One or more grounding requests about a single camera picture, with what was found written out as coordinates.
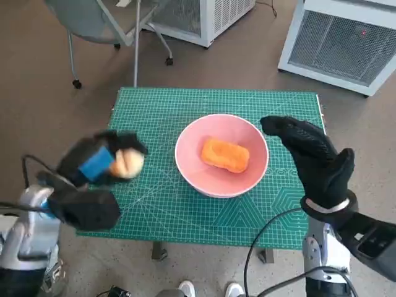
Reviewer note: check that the pink bowl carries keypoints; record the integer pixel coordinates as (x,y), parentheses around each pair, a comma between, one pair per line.
(191,167)

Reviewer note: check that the person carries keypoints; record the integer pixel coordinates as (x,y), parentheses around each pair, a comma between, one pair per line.
(55,275)

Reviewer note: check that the small black device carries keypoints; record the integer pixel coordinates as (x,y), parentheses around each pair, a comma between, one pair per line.
(119,292)

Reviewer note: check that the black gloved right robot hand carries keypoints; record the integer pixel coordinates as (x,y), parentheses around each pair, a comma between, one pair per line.
(325,164)

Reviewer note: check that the green cutting mat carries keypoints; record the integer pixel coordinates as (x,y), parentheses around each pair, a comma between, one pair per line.
(185,102)

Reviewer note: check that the grey office chair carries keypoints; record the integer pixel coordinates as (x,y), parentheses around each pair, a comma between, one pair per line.
(92,21)

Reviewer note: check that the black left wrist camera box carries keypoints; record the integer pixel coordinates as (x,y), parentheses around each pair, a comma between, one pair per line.
(86,210)

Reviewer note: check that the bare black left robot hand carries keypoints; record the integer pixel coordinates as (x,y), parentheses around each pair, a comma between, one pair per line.
(80,154)

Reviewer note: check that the round toy bread bun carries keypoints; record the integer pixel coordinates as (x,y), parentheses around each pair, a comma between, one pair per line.
(130,164)

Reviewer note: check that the white mesh cabinet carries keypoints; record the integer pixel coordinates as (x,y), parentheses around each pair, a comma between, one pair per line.
(337,43)
(222,12)

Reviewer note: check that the silver metal pole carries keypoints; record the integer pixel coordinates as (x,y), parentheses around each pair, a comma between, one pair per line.
(137,46)

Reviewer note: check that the oblong orange toy bread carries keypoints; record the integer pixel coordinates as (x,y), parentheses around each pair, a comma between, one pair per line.
(226,154)

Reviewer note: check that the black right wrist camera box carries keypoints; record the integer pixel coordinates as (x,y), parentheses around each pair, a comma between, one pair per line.
(371,244)

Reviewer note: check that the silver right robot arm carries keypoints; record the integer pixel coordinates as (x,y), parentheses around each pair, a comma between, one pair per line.
(328,250)

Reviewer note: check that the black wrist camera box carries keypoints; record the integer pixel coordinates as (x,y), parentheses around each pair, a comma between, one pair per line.
(371,244)
(86,210)

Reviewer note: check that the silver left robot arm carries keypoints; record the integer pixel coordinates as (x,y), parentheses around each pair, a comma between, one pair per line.
(28,222)

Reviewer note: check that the black table bracket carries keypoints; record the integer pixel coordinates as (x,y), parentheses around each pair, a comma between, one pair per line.
(266,255)
(158,251)

